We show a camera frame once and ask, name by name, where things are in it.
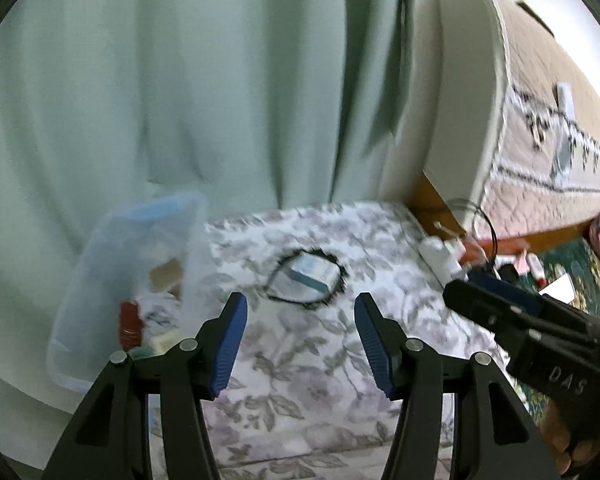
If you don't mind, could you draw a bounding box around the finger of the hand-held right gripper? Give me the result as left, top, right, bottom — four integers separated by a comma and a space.
442, 280, 537, 356
467, 270, 546, 311

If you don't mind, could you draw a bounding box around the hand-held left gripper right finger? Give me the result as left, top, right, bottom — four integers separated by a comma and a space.
354, 292, 556, 480

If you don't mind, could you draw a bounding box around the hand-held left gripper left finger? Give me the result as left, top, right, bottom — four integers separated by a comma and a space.
42, 292, 249, 480

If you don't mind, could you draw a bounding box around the white paper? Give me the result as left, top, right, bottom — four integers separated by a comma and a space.
137, 292, 186, 336

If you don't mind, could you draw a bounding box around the dark red hair claw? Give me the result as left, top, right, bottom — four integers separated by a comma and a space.
119, 301, 145, 352

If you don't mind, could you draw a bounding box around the small blue white box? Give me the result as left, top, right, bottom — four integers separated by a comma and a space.
289, 255, 341, 294

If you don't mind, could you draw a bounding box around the clear plastic container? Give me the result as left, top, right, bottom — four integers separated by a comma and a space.
46, 191, 209, 394

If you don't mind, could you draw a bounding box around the person's right hand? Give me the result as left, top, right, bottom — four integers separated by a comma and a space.
537, 400, 600, 480

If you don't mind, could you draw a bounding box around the smartphone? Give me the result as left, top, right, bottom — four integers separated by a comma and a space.
552, 272, 576, 306

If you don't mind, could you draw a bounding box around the white power strip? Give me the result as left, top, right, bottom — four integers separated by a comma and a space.
419, 237, 474, 284

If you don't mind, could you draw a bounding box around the green floral blanket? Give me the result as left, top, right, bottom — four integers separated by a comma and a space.
510, 237, 600, 411

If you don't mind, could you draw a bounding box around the floral bedsheet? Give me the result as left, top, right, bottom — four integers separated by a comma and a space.
145, 202, 512, 480

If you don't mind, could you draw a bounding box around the white mattress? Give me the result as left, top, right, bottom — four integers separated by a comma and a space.
422, 0, 509, 231

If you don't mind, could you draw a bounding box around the pale green curtain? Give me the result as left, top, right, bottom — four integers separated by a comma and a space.
0, 0, 417, 402

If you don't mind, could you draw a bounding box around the wooden bed frame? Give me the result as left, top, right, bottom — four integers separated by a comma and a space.
412, 175, 600, 266

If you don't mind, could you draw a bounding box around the black cable loop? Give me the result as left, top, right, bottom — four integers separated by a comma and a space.
445, 199, 499, 261

